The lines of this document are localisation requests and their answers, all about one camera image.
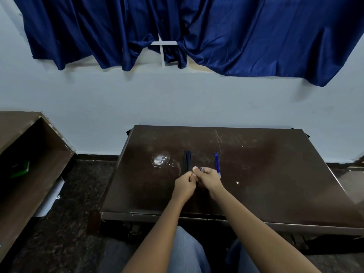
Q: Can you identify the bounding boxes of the dark blue satin curtain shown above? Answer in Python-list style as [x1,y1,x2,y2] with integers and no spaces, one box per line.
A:
[11,0,364,87]

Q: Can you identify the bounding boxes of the person's blue jeans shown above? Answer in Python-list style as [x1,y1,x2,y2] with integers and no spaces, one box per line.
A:
[167,226,260,273]

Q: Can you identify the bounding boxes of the person's left forearm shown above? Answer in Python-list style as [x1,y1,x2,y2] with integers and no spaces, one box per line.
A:
[122,196,190,273]

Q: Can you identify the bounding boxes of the person's left hand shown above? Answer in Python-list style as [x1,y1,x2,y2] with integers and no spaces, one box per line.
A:
[172,171,197,204]

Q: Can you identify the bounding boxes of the white paper sheets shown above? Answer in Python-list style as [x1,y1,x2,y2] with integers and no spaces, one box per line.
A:
[34,177,65,218]

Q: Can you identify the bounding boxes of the person's right forearm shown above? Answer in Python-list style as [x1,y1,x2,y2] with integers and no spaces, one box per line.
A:
[210,188,322,273]

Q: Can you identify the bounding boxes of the green box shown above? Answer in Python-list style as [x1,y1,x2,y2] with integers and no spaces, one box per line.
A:
[10,161,30,179]

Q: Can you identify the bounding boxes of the dark brown wooden table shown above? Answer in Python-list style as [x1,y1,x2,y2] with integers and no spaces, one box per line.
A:
[100,125,364,250]

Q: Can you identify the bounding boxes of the brown wooden shelf unit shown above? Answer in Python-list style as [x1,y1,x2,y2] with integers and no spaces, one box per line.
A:
[0,111,76,262]

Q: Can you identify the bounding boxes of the person's right hand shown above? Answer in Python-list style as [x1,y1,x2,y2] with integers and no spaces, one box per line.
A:
[192,166,226,201]

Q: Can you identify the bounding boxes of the clear plastic wrapper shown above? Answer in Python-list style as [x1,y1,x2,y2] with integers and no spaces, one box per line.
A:
[152,152,172,169]

